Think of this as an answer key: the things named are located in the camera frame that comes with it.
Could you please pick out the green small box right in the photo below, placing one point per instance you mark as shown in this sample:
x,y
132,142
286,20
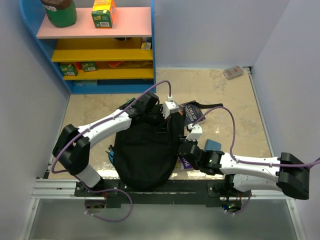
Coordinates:
x,y
89,66

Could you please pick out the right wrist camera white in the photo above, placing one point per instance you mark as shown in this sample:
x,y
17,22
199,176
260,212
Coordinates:
x,y
194,132

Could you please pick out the yellow green box on shelf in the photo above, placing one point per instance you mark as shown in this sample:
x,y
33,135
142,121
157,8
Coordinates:
x,y
103,13

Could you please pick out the purple 52-Storey Treehouse book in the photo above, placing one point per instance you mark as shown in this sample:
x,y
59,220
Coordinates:
x,y
182,165

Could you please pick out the teal card wallet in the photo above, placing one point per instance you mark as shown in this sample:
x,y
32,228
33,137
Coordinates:
x,y
211,145

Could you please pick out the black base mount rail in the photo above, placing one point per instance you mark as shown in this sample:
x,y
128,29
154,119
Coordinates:
x,y
210,192

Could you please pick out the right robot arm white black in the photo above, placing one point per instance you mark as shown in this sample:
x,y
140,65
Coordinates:
x,y
286,173

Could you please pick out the grey red packet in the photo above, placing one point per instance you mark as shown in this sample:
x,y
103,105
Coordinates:
x,y
233,72

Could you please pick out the orange snack packet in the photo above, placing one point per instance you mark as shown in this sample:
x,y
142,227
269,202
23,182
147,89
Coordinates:
x,y
114,64

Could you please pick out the green Treehouse book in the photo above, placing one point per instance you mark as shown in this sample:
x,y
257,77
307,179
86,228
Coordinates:
x,y
122,107

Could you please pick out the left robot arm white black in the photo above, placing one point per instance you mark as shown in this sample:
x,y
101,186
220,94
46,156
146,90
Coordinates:
x,y
73,146

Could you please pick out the green small box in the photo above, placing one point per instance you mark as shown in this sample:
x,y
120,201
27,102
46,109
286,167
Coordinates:
x,y
89,66
68,69

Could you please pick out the blue shelf unit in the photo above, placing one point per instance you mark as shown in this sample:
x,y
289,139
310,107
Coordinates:
x,y
83,42

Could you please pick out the small yellow white box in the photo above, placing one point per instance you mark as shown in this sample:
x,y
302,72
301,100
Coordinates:
x,y
146,46

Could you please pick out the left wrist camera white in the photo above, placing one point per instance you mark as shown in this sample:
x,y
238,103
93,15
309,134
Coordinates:
x,y
168,108

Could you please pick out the blue dinosaur pencil case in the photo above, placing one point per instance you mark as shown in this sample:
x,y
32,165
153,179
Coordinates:
x,y
110,153

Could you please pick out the green brown bag on shelf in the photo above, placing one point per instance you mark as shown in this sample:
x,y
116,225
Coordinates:
x,y
61,13

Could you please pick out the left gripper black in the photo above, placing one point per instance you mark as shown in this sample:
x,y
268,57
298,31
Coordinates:
x,y
162,120

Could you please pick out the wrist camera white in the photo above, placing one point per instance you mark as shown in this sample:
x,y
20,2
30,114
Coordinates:
x,y
168,108
194,132

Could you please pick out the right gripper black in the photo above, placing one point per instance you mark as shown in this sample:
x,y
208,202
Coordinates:
x,y
181,140

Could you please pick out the A Tale of Two Cities book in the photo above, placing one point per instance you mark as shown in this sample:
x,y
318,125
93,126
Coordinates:
x,y
192,112

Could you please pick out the green small box left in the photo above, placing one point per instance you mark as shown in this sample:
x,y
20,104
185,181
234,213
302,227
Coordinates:
x,y
68,69

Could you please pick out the black student backpack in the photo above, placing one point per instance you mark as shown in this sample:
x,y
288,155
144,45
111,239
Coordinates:
x,y
145,156

